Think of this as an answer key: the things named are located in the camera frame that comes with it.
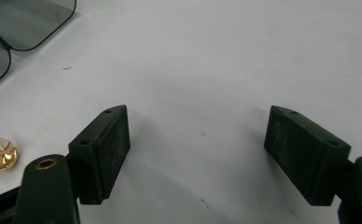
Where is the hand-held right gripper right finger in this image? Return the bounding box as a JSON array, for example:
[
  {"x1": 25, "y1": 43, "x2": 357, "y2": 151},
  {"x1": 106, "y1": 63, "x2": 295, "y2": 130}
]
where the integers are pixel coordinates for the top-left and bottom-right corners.
[{"x1": 263, "y1": 105, "x2": 352, "y2": 206}]

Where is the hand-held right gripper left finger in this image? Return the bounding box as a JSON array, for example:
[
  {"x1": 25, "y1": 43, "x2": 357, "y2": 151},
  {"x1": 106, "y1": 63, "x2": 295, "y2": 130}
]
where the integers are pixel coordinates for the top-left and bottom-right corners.
[{"x1": 68, "y1": 105, "x2": 132, "y2": 205}]

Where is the gold earring with clear stopper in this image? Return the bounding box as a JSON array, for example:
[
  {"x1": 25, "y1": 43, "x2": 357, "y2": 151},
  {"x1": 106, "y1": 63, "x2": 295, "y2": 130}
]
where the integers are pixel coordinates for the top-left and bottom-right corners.
[{"x1": 0, "y1": 133, "x2": 19, "y2": 173}]

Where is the transparent grey compartment box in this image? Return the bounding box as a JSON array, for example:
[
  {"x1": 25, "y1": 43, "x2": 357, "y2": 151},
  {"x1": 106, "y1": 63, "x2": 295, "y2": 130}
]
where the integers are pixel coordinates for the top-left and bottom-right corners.
[{"x1": 0, "y1": 0, "x2": 77, "y2": 96}]

